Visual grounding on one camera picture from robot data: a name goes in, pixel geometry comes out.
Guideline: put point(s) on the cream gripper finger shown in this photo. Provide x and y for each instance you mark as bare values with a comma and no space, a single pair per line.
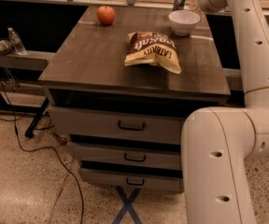
194,6

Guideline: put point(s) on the white ceramic bowl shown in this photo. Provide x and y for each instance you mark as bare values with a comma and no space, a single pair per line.
183,22

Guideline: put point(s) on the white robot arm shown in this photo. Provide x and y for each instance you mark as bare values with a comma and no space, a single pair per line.
215,141

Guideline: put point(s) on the brown yellow chip bag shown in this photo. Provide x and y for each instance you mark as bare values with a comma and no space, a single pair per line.
153,48

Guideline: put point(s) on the red apple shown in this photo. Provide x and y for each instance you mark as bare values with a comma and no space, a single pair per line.
105,15

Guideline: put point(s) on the grey drawer cabinet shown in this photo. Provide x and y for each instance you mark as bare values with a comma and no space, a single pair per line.
88,72

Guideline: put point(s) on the top grey drawer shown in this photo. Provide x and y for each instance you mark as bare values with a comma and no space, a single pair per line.
97,123

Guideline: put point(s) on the grey drawer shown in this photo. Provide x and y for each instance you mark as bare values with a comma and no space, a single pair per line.
135,181
97,123
124,156

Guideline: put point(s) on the grey side bench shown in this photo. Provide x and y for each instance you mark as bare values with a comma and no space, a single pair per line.
33,60

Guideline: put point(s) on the middle grey drawer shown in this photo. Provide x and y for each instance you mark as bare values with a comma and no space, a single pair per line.
124,156

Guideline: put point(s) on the clear plastic water bottle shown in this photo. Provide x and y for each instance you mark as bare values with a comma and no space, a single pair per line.
16,41

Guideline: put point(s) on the bottom grey drawer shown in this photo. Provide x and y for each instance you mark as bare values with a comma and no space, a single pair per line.
135,181

